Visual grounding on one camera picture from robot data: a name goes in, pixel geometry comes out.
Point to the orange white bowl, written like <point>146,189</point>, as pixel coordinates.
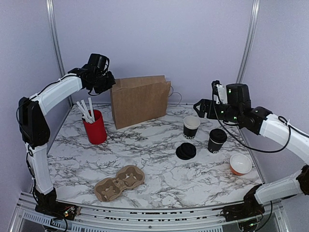
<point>240,164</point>

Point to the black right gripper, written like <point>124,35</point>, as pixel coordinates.
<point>200,113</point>

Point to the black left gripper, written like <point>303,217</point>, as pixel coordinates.
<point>111,81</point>

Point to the black paper coffee cup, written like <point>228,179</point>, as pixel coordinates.
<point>214,147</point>

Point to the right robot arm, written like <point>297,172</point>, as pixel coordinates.
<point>262,121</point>

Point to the right aluminium post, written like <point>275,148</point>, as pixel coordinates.
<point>249,40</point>

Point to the black plastic cup lid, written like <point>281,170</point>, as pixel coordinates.
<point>218,135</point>

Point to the brown cardboard cup carrier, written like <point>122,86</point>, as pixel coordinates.
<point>129,177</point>

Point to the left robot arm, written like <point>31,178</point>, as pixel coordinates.
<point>30,115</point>

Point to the red cylindrical holder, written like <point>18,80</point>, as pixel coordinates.
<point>96,132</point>

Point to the stack of black lids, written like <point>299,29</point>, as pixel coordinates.
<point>186,151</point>

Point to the white wrapped straw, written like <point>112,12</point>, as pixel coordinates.
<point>85,113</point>
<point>91,109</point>
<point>85,108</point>

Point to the left aluminium post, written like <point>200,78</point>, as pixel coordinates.
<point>53,29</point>

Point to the aluminium post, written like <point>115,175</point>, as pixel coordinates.
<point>53,29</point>
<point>249,40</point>

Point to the brown paper bag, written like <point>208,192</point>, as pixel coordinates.
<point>138,99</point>

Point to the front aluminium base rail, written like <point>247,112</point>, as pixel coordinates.
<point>108,219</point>

